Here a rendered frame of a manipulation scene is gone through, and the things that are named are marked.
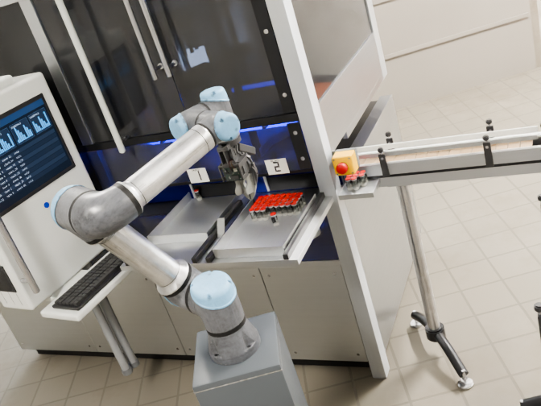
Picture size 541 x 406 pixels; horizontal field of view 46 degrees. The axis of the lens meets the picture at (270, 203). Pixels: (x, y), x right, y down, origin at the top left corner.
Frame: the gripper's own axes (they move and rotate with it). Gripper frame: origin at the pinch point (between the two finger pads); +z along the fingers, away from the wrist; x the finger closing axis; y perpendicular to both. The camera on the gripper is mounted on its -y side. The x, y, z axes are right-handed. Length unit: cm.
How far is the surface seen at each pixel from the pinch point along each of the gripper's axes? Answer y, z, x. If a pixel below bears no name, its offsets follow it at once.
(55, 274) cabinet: 5, 23, -90
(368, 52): -112, -7, 12
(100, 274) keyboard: 2, 27, -73
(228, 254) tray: 1.9, 20.2, -14.7
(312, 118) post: -35.5, -8.8, 11.6
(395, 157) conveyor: -52, 17, 32
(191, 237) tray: -9.4, 19.5, -35.1
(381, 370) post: -35, 105, 11
